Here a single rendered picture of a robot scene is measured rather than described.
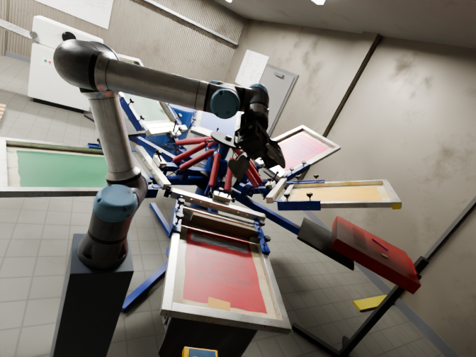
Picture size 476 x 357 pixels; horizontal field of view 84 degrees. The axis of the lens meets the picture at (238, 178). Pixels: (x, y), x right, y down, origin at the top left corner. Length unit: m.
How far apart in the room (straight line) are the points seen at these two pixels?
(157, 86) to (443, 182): 3.74
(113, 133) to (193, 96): 0.32
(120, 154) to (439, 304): 3.85
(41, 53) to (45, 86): 0.52
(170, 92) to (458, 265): 3.74
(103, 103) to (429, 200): 3.81
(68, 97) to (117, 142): 4.84
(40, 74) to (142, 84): 5.02
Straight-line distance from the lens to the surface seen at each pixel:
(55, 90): 5.74
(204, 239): 1.60
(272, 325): 1.34
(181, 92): 0.71
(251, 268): 1.58
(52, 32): 5.70
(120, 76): 0.74
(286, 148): 3.05
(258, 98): 0.83
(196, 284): 1.35
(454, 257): 4.03
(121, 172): 0.96
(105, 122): 0.92
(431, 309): 4.20
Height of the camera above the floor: 1.91
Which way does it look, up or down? 22 degrees down
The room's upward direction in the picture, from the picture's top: 24 degrees clockwise
